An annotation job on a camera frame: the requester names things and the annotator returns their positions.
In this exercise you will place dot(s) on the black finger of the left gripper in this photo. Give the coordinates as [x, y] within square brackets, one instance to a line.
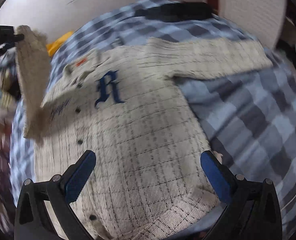
[8, 38]

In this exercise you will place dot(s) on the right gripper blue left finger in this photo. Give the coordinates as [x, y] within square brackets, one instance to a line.
[75, 177]

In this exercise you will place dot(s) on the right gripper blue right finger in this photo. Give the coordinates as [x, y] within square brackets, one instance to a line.
[220, 177]

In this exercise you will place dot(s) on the cream plaid knit shirt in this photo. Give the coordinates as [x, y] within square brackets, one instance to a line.
[123, 105]

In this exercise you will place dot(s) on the pile of clothes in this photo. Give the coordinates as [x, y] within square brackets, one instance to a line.
[10, 92]

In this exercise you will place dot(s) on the yellow paper envelope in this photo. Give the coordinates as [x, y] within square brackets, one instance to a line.
[53, 47]

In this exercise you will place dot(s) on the blue checkered bed cover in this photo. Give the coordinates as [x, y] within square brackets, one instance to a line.
[249, 118]

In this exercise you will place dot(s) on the black garment on bed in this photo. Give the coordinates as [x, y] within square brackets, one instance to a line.
[177, 12]

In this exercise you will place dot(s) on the white louvered wardrobe door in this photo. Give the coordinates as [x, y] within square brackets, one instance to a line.
[262, 18]

